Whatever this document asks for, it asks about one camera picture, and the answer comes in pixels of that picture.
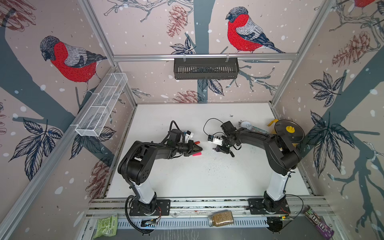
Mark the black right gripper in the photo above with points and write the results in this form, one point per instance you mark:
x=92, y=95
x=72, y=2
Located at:
x=225, y=150

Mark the purple candy bar pack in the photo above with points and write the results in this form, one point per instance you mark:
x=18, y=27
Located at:
x=318, y=223

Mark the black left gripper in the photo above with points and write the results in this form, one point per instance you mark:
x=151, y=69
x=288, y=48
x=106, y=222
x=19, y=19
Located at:
x=190, y=148

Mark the green candy packet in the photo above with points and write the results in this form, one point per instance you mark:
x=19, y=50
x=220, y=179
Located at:
x=258, y=130

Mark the white wire shelf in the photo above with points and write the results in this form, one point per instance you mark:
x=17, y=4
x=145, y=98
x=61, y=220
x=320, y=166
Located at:
x=98, y=113

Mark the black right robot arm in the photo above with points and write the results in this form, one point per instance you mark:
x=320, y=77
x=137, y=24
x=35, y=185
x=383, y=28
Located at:
x=282, y=156

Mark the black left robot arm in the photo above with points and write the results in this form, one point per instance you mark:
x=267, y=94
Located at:
x=136, y=166

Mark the yellow toy pot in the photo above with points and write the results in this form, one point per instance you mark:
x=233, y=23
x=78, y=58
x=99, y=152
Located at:
x=288, y=128

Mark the black wire basket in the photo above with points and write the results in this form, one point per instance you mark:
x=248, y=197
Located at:
x=206, y=68

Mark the glass jar with grains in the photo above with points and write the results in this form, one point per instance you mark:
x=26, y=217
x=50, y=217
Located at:
x=222, y=218

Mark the green snack bag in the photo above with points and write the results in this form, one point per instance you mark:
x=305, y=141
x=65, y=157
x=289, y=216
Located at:
x=107, y=227

